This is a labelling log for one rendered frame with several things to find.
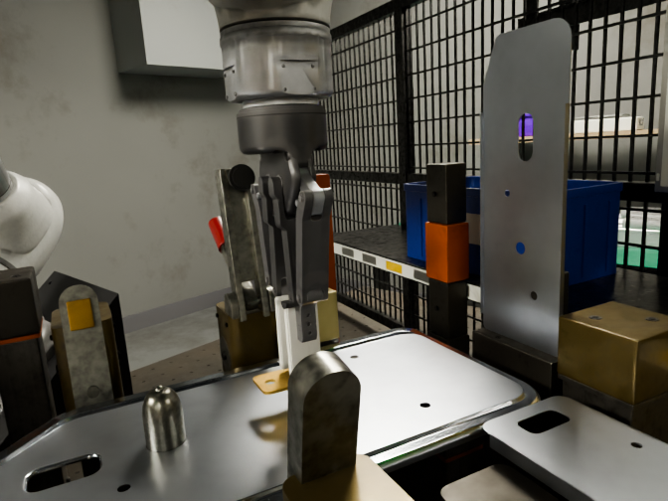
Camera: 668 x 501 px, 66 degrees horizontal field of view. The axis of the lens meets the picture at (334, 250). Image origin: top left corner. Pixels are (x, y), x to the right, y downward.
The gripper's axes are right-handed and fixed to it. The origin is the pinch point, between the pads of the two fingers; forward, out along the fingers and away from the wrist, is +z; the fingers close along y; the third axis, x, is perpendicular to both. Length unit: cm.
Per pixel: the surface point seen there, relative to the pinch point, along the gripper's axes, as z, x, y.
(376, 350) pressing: 6.6, 12.0, -6.2
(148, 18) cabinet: -99, 41, -311
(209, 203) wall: 24, 80, -367
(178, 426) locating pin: 5.0, -11.6, 1.3
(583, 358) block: 3.9, 23.5, 11.9
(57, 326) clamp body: -0.3, -19.9, -15.9
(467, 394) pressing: 6.6, 13.5, 7.5
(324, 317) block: 3.1, 7.8, -10.8
